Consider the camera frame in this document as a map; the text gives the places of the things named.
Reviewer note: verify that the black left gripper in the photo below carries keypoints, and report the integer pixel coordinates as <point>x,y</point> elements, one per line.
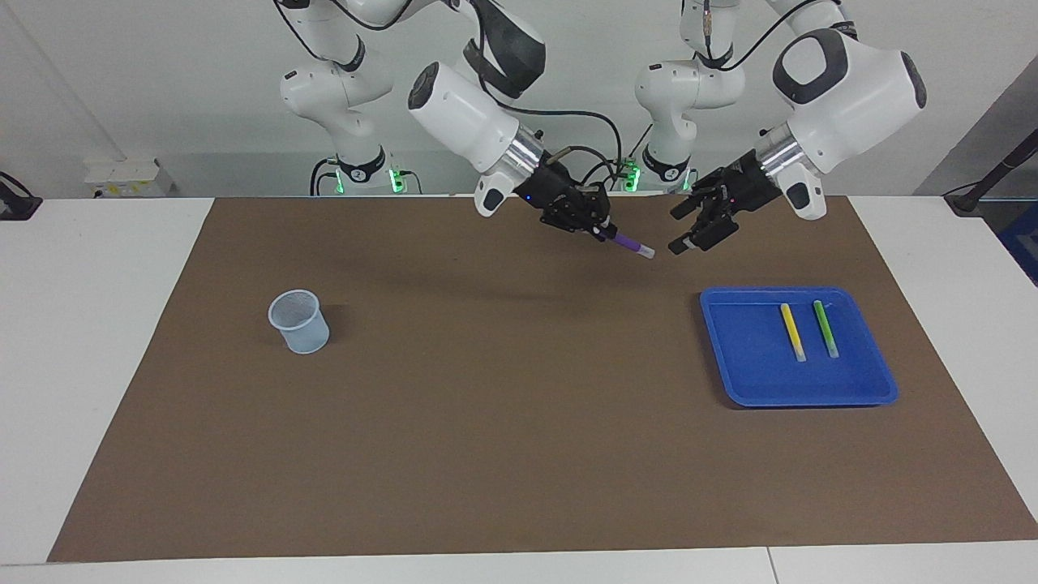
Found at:
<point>750,186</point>

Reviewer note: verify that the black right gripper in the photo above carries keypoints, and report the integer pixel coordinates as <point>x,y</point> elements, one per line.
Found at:
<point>551,195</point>

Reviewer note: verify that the purple pen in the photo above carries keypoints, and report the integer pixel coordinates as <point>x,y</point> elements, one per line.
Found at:
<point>632,245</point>

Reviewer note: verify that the yellow pen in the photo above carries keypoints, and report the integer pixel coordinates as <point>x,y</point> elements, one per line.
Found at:
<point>791,328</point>

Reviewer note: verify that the green pen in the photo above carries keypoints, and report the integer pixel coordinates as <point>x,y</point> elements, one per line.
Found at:
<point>824,324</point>

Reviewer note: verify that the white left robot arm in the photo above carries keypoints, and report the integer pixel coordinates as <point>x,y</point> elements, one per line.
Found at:
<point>851,89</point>

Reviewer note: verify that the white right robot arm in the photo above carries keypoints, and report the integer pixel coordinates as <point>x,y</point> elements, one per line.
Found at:
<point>462,113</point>

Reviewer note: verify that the blue plastic tray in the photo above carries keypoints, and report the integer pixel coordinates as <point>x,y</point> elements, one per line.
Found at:
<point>811,381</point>

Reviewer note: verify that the brown table mat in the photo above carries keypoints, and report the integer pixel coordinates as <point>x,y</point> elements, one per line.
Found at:
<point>519,446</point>

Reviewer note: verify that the black stand pole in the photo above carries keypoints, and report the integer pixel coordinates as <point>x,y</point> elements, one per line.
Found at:
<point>1001,170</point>

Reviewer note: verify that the light blue mesh cup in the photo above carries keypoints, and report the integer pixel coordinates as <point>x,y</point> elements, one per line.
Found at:
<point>304,337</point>

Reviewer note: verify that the blue crate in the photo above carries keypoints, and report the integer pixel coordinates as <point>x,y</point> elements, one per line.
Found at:
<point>1023,243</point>

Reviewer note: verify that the black table clamp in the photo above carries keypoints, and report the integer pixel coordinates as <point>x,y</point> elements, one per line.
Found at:
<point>16,207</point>

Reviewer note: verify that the white wall socket box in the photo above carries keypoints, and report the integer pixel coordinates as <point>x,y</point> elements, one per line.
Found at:
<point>122,178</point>

